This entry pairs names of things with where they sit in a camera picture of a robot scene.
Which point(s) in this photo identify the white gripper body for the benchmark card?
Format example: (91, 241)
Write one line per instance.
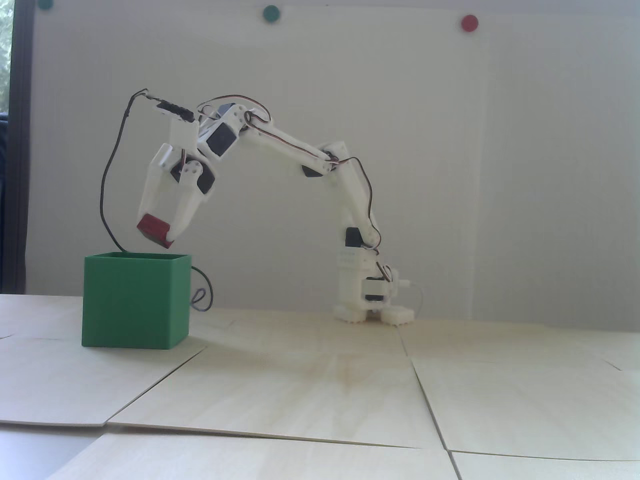
(159, 186)

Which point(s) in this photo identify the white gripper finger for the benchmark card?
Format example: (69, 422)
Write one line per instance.
(187, 205)
(154, 192)

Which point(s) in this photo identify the red block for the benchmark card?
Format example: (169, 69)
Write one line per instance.
(152, 227)

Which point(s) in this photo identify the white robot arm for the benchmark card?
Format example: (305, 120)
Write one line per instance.
(352, 195)

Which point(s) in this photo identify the green box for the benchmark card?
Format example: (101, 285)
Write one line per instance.
(130, 305)

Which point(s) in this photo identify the white paper sheet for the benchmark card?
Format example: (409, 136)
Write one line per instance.
(300, 75)

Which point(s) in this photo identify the green round magnet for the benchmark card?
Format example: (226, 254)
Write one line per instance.
(45, 4)
(271, 13)

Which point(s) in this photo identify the light plywood board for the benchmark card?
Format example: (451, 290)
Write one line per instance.
(60, 385)
(525, 410)
(280, 395)
(40, 315)

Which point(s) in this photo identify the red round magnet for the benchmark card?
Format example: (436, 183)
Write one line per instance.
(469, 23)

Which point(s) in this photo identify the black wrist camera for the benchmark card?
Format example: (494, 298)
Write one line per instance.
(175, 109)

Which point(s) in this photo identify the dark window frame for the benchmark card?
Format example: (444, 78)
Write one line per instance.
(20, 150)

